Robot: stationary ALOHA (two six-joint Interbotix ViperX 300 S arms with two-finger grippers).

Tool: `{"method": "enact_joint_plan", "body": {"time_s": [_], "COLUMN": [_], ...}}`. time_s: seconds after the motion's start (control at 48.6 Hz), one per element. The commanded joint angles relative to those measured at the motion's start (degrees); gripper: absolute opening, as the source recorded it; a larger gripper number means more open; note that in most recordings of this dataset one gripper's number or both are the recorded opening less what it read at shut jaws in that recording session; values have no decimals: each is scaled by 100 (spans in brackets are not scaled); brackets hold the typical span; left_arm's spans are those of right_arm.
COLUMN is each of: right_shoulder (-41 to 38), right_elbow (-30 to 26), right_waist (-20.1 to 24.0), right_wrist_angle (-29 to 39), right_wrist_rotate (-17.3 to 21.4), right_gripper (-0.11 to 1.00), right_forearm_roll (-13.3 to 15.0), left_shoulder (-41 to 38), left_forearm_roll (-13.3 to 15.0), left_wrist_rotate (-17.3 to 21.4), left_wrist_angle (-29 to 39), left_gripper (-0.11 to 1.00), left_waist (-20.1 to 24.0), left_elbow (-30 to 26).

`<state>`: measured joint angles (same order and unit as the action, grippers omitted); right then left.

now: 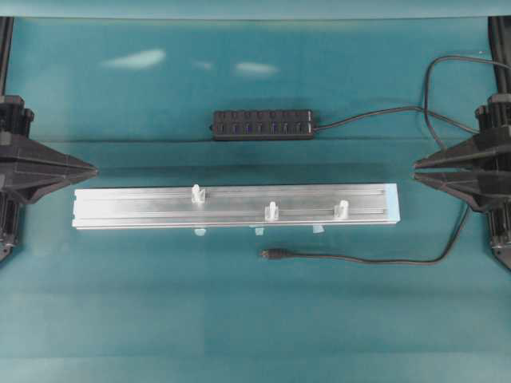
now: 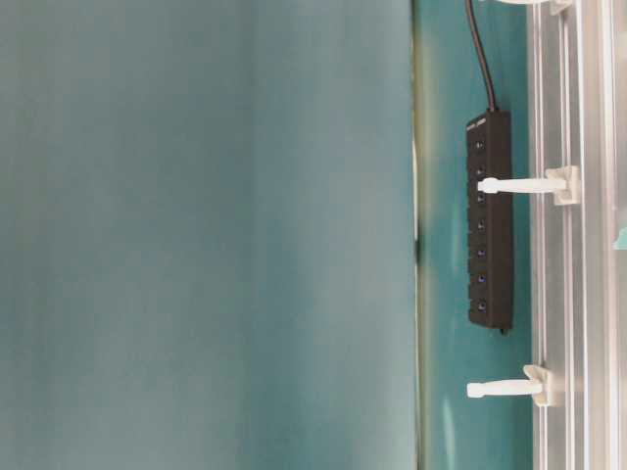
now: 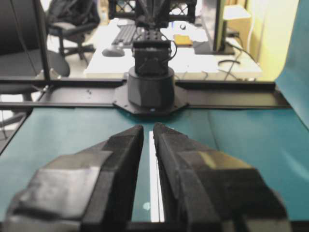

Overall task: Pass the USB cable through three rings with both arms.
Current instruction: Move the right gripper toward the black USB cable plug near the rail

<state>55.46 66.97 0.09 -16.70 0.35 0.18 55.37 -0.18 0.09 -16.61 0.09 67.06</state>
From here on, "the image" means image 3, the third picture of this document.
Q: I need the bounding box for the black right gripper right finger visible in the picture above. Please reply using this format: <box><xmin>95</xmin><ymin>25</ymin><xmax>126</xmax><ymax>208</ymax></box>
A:
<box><xmin>153</xmin><ymin>123</ymin><xmax>292</xmax><ymax>232</ymax></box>

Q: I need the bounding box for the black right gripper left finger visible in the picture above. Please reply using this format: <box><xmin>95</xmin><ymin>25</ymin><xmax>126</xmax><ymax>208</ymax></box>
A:
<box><xmin>4</xmin><ymin>125</ymin><xmax>144</xmax><ymax>232</ymax></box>

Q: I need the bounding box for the white desk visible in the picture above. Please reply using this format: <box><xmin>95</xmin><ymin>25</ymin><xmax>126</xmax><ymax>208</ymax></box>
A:
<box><xmin>84</xmin><ymin>18</ymin><xmax>262</xmax><ymax>81</ymax></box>

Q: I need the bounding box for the grey computer mouse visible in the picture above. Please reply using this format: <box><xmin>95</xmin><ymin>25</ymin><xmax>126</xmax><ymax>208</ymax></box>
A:
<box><xmin>102</xmin><ymin>47</ymin><xmax>125</xmax><ymax>57</ymax></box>

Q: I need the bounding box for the yellow notepad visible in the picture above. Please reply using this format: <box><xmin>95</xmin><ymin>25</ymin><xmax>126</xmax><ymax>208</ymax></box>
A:
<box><xmin>173</xmin><ymin>34</ymin><xmax>193</xmax><ymax>47</ymax></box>

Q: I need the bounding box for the black computer keyboard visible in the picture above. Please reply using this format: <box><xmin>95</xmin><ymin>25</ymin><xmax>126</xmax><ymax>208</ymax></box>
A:
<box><xmin>112</xmin><ymin>24</ymin><xmax>140</xmax><ymax>48</ymax></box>

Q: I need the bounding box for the black office chair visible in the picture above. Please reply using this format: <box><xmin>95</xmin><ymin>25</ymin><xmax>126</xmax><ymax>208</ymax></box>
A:
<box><xmin>46</xmin><ymin>0</ymin><xmax>100</xmax><ymax>63</ymax></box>

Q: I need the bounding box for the silver aluminium extrusion rail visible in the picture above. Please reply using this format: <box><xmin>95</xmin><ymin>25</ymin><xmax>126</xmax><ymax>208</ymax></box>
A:
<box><xmin>149</xmin><ymin>131</ymin><xmax>165</xmax><ymax>222</ymax></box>

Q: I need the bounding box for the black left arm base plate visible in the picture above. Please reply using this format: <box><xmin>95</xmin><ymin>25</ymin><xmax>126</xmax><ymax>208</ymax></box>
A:
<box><xmin>112</xmin><ymin>83</ymin><xmax>189</xmax><ymax>115</ymax></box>

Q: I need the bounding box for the black frame rail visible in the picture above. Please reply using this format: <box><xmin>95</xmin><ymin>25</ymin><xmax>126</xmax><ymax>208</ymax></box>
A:
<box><xmin>0</xmin><ymin>77</ymin><xmax>290</xmax><ymax>115</ymax></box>

